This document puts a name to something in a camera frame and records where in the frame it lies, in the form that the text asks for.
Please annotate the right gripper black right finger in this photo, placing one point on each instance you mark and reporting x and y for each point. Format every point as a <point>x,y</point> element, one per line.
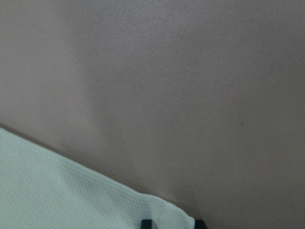
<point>199,224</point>

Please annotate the olive green t-shirt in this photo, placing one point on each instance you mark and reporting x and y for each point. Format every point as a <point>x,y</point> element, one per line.
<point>40,189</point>

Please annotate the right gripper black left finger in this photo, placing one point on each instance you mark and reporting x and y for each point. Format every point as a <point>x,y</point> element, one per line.
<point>146,224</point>

